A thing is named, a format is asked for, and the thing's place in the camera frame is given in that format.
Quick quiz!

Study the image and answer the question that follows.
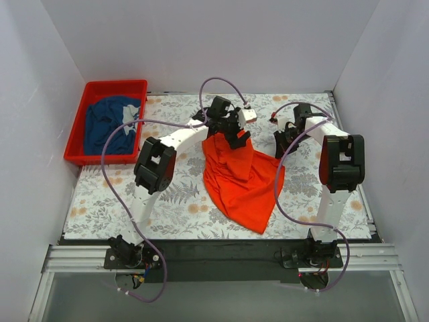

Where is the orange t shirt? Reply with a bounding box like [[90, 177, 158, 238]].
[[202, 133, 285, 234]]

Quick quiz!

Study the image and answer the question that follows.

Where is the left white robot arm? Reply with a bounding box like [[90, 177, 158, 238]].
[[109, 96, 257, 268]]

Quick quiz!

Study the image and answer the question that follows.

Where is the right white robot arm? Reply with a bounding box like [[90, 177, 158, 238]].
[[270, 102, 365, 268]]

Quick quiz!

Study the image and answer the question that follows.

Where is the blue t shirt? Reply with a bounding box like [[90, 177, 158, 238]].
[[83, 95, 141, 156]]

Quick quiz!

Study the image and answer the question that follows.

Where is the red plastic bin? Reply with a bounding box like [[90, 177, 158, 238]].
[[64, 79, 147, 166]]

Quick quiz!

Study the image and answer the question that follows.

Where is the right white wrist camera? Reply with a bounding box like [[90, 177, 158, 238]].
[[269, 113, 288, 131]]

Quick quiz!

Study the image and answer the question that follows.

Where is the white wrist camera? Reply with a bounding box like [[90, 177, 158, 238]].
[[237, 108, 257, 128], [269, 113, 288, 131]]

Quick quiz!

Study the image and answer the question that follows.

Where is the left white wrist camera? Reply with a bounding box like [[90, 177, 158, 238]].
[[237, 108, 257, 128]]

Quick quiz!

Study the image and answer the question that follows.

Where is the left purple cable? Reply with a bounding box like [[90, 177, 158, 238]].
[[101, 77, 249, 303]]

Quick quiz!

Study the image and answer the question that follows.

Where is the purple cable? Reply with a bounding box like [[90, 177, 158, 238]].
[[273, 101, 353, 293], [101, 77, 249, 303]]

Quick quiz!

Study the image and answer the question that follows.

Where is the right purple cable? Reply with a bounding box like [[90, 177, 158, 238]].
[[273, 101, 353, 293]]

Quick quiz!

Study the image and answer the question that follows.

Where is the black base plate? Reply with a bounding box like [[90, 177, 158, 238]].
[[104, 236, 347, 283]]

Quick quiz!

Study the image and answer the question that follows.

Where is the aluminium mounting rail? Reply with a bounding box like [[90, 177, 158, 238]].
[[42, 243, 402, 272]]

